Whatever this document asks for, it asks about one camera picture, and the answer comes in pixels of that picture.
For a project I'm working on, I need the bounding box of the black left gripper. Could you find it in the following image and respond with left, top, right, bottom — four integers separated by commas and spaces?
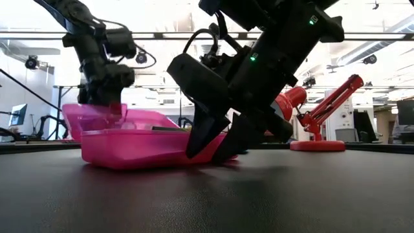
78, 59, 136, 118

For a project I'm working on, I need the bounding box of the computer monitor on stand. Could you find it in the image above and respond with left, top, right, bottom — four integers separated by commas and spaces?
8, 103, 28, 128

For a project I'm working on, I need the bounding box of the white machine cabinet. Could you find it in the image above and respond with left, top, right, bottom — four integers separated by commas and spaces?
324, 89, 355, 142

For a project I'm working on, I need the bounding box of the dark wall monitor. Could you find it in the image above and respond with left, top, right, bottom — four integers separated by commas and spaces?
397, 99, 414, 126

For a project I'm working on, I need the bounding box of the black office monitor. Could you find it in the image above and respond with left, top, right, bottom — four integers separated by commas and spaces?
353, 109, 378, 144

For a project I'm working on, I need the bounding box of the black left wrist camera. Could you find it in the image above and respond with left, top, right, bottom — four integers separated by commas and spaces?
105, 27, 137, 60

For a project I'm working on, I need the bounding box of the pink plastic pencil box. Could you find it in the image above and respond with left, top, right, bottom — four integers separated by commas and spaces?
61, 102, 239, 171

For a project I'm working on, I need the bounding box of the red desk lamp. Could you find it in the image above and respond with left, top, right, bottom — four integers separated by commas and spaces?
263, 74, 365, 152

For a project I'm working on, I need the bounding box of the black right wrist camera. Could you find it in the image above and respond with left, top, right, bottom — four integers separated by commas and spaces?
166, 53, 231, 114

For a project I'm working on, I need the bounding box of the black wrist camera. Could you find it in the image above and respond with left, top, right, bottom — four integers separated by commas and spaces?
166, 53, 231, 114
105, 27, 137, 60

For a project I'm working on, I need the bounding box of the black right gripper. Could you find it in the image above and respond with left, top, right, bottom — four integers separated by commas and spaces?
186, 45, 299, 162

